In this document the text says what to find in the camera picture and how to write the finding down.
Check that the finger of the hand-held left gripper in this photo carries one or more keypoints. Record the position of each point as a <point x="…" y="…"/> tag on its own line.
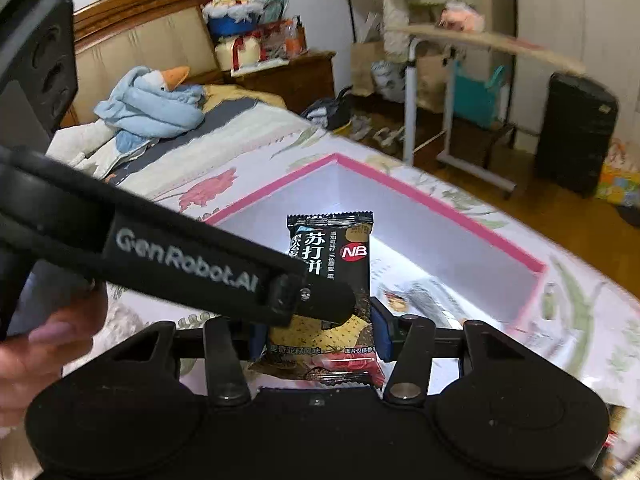
<point x="325" y="302"/>

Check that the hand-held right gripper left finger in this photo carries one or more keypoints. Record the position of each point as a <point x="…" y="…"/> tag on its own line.
<point x="257" y="346"/>

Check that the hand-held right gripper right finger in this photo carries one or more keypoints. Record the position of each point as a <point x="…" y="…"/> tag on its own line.
<point x="382" y="332"/>

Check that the black biscuit packet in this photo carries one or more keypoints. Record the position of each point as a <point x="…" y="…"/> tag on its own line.
<point x="330" y="255"/>

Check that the pink cardboard box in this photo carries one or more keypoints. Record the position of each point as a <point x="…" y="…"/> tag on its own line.
<point x="425" y="240"/>

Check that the person's left hand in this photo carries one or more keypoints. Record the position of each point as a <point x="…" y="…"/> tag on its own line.
<point x="55" y="335"/>

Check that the dark snack packet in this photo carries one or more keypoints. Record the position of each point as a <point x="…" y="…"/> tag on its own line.
<point x="417" y="302"/>

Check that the goose plush in blue towel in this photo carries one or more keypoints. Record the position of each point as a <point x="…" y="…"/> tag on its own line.
<point x="150" y="115"/>

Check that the grey striped quilt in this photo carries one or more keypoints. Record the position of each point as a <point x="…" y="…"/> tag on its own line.
<point x="240" y="130"/>

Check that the goose plush toy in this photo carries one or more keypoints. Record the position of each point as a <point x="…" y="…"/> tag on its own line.
<point x="172" y="79"/>

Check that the black bag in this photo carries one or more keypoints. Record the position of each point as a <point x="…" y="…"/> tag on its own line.
<point x="330" y="110"/>

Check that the floral bedsheet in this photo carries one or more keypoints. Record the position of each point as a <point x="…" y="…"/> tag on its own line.
<point x="575" y="360"/>

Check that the wooden padded headboard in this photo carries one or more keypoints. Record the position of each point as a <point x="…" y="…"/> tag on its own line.
<point x="150" y="45"/>

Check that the cream round gift box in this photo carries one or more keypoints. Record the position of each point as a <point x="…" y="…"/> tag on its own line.
<point x="237" y="52"/>

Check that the wooden nightstand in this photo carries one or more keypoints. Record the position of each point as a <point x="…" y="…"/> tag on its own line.
<point x="295" y="80"/>

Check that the white plastic bag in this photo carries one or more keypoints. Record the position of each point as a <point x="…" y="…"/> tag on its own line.
<point x="390" y="82"/>

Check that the clear red gift package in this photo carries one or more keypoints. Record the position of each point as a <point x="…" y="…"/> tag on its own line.
<point x="282" y="40"/>

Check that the brown paper bag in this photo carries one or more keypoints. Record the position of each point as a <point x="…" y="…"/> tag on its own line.
<point x="431" y="85"/>
<point x="365" y="65"/>

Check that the teal tote bag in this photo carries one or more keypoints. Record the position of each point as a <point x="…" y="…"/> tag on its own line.
<point x="477" y="100"/>

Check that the black suitcase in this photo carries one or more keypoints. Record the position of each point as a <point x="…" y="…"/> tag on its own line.
<point x="575" y="135"/>

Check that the colourful cardboard box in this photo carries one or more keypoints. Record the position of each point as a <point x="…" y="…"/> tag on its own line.
<point x="620" y="180"/>

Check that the rolling wooden side table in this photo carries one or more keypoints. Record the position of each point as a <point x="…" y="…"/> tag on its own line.
<point x="480" y="40"/>

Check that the fluffy cream coat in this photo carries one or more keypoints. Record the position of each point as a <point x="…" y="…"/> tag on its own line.
<point x="425" y="0"/>

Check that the white wardrobe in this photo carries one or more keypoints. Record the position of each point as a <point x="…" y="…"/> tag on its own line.
<point x="575" y="15"/>

